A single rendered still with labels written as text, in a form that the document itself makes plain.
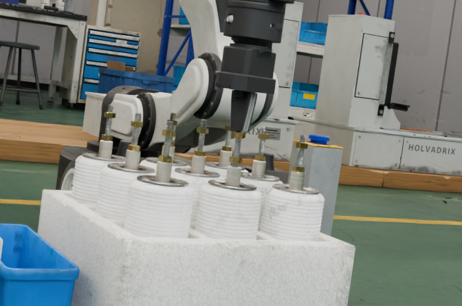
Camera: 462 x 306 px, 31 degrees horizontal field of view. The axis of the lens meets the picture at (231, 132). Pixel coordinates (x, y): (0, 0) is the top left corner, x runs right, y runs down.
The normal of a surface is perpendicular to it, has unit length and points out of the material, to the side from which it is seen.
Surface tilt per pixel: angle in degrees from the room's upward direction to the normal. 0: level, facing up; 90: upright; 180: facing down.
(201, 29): 90
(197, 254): 90
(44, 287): 92
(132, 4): 90
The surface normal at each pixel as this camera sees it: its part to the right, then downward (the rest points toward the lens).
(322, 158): 0.49, 0.12
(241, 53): -0.50, -0.01
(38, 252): -0.86, -0.12
